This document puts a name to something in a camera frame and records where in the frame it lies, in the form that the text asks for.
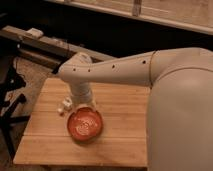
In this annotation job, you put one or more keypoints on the orange ceramic bowl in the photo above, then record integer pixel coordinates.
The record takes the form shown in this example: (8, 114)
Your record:
(84, 124)

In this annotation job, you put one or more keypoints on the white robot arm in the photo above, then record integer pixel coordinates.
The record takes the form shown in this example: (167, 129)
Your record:
(179, 122)

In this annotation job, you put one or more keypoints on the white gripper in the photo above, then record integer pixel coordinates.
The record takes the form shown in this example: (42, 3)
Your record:
(82, 96)

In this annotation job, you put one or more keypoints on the grey metal rail beam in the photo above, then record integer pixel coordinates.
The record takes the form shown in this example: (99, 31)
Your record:
(49, 44)

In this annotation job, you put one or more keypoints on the black tripod stand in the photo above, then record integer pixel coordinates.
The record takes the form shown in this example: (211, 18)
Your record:
(10, 80)

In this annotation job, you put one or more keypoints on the small white bottle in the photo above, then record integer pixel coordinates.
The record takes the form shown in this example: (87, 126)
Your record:
(64, 106)

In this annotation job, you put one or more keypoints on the small white box on rail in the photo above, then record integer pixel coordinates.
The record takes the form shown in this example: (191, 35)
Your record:
(34, 33)

